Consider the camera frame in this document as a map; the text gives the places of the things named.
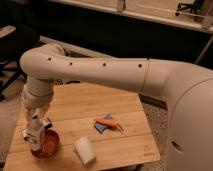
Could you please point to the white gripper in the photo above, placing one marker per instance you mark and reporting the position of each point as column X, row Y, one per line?
column 35, row 110

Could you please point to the clear plastic bottle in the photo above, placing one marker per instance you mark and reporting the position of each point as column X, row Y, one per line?
column 35, row 134

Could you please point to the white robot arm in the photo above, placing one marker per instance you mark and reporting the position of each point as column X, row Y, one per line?
column 187, row 88

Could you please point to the red ceramic bowl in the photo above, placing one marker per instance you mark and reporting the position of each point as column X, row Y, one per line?
column 50, row 145

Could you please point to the black and white box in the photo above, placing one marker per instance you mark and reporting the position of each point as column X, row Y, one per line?
column 46, row 123

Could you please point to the white paper cup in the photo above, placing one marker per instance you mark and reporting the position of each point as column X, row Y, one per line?
column 84, row 149

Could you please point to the black office chair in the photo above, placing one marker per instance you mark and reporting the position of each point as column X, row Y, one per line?
column 14, row 41

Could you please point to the wooden table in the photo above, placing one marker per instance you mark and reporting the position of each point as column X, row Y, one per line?
column 73, row 112

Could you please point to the blue cloth piece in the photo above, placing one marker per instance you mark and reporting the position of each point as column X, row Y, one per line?
column 100, row 127

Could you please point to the metal tripod leg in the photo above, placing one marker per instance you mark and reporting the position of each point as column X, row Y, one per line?
column 205, row 59

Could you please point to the orange handled tool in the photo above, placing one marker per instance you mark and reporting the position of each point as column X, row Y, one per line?
column 109, row 122

